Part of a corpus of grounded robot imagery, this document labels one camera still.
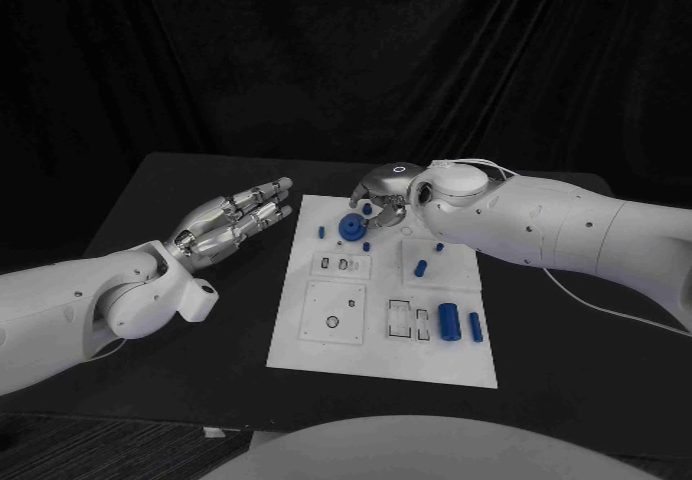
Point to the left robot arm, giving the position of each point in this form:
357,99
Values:
48,300

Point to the thin long blue cylinder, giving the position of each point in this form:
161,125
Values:
477,327

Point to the white task board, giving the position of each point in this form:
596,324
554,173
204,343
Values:
379,300

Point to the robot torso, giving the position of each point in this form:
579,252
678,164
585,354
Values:
428,450

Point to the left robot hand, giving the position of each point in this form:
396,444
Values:
233,219

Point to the blue gear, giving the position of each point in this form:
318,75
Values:
353,228

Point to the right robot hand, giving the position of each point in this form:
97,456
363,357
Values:
387,180

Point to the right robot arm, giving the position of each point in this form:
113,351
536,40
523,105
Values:
542,225

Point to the short blue cylinder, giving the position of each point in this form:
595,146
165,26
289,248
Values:
420,268

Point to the thick blue cylinder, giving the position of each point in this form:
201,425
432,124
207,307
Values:
449,321

